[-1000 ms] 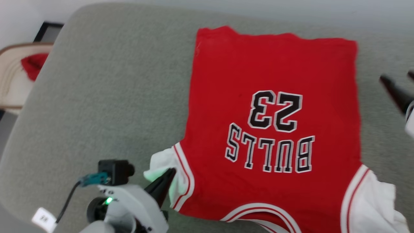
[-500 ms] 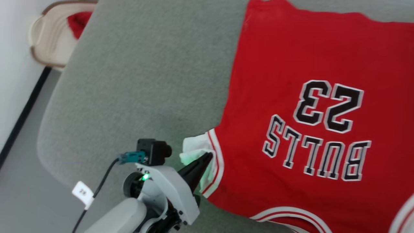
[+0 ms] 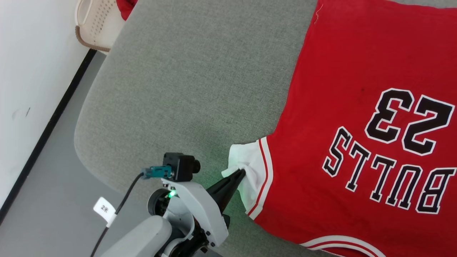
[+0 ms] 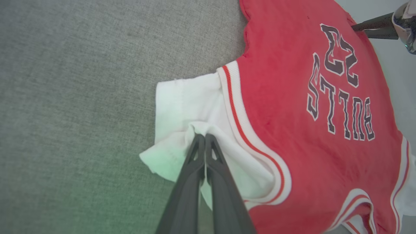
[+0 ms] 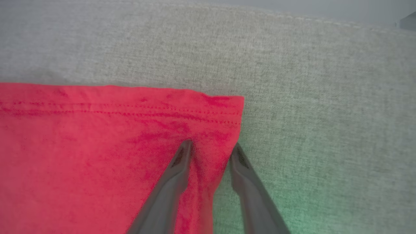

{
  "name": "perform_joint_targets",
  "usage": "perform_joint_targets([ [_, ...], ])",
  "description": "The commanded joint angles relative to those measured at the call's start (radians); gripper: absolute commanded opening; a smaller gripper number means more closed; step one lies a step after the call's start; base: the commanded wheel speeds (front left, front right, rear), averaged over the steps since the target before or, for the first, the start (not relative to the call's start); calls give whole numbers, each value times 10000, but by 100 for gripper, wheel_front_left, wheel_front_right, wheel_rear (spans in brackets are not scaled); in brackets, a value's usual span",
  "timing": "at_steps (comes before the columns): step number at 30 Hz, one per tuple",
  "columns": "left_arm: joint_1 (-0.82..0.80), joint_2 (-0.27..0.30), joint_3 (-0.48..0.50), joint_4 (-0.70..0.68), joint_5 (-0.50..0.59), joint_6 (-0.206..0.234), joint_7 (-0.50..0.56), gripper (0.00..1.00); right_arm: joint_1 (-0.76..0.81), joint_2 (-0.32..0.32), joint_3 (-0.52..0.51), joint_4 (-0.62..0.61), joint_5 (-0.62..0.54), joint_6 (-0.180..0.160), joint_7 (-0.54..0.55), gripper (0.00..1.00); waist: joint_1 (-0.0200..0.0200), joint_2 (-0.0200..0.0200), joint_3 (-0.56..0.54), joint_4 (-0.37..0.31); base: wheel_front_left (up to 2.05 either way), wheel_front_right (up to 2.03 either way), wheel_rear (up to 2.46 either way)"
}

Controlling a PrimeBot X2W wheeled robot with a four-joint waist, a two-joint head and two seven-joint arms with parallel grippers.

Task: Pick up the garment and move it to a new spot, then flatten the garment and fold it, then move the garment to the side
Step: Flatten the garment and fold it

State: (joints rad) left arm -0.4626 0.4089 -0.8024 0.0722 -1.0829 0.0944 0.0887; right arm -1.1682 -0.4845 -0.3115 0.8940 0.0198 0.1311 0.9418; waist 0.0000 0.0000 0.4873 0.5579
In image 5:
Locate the red and white jersey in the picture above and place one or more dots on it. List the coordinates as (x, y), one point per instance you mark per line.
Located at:
(81, 162)

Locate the grey fabric sofa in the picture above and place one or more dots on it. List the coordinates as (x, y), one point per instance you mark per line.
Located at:
(325, 113)

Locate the dark grey post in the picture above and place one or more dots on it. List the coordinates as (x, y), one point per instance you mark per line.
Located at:
(409, 22)

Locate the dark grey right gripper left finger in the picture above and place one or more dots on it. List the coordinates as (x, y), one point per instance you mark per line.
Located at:
(165, 198)

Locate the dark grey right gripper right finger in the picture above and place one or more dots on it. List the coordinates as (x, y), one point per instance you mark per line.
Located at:
(255, 204)

